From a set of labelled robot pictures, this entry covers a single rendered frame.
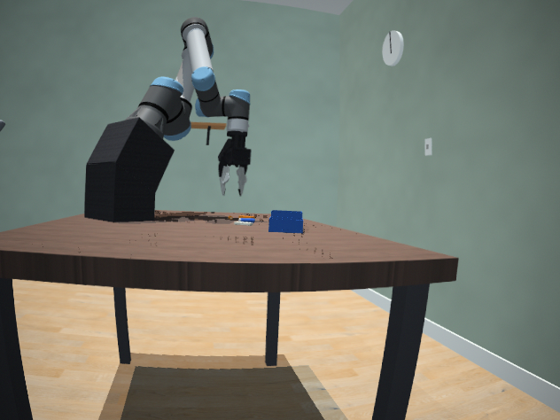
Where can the blue rack of three bins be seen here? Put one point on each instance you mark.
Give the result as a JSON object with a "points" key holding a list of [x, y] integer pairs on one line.
{"points": [[285, 221]]}

